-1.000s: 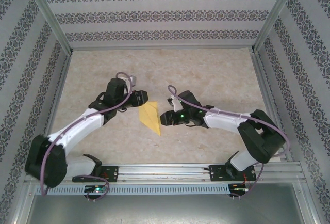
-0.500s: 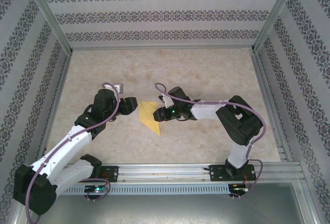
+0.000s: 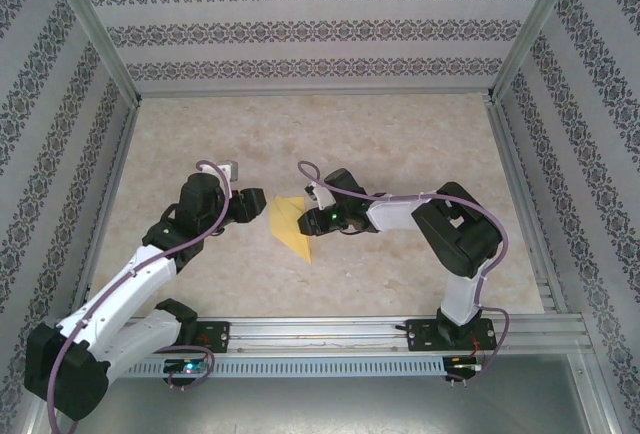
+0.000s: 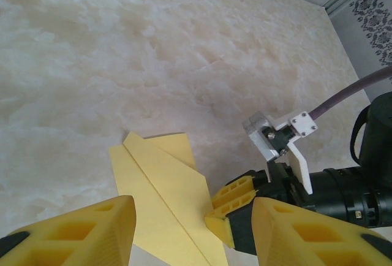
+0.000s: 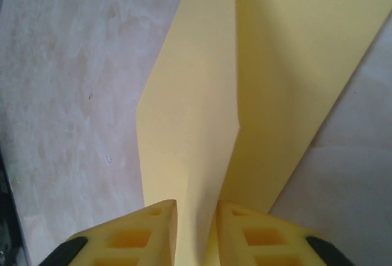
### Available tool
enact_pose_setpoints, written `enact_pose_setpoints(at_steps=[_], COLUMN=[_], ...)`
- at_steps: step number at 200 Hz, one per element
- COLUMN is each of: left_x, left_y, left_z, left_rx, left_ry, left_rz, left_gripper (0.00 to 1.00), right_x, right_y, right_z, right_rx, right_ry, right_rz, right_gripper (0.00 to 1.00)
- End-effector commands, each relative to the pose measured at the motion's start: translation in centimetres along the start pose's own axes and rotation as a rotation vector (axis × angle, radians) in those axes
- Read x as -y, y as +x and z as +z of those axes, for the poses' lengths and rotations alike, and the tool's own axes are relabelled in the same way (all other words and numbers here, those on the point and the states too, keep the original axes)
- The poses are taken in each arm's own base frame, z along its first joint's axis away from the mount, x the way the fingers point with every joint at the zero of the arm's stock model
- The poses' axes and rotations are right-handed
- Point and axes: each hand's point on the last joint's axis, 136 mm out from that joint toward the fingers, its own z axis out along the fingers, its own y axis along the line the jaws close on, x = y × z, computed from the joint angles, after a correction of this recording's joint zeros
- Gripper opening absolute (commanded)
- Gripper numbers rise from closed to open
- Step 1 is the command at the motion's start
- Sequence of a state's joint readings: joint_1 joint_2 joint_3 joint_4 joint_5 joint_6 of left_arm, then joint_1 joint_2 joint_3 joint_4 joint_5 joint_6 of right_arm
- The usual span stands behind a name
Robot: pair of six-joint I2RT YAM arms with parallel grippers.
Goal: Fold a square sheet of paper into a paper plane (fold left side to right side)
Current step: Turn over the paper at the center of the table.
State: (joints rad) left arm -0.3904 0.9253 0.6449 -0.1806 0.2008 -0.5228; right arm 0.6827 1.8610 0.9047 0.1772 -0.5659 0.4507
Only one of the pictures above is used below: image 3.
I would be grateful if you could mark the yellow paper sheet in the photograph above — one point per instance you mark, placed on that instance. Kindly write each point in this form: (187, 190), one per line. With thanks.
(285, 224)

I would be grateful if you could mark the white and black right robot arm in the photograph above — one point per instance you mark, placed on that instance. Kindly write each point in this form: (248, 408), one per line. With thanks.
(460, 234)

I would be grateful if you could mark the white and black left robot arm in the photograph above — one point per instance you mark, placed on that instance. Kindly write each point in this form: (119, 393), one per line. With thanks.
(115, 294)

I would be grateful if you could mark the left controller circuit board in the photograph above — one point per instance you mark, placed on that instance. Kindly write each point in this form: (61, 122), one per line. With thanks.
(185, 367)

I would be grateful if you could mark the controller circuit board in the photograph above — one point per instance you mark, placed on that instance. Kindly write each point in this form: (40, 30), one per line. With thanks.
(185, 367)
(465, 365)

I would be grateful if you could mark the right controller circuit board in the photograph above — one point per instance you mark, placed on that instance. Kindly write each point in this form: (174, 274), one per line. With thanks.
(465, 365)

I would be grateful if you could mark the grey metal panel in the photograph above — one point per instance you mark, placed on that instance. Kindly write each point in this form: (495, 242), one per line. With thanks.
(320, 409)

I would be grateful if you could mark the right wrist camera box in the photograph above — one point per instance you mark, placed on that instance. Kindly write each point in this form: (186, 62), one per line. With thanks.
(320, 196)

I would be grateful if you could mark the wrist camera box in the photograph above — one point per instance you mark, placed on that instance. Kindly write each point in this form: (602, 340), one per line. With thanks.
(230, 170)
(320, 196)

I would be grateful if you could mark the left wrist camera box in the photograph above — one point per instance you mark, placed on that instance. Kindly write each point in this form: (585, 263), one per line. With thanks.
(230, 170)

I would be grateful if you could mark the aluminium side rail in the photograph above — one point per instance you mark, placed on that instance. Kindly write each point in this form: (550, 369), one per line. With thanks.
(102, 214)
(527, 214)

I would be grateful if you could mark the aluminium mounting rail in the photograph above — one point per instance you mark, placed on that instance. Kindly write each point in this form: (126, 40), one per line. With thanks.
(320, 329)

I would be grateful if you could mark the aluminium back rail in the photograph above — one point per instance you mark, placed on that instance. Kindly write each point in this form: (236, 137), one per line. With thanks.
(315, 94)

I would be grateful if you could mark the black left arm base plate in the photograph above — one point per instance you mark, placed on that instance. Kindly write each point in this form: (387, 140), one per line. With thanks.
(215, 336)

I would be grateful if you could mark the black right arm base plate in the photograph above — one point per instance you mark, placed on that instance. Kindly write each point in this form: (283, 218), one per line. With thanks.
(425, 336)

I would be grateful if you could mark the aluminium frame post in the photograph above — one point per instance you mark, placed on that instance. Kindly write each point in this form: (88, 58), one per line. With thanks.
(535, 29)
(95, 29)

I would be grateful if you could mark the aluminium frame bar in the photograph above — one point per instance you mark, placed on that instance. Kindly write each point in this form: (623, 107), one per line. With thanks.
(599, 394)

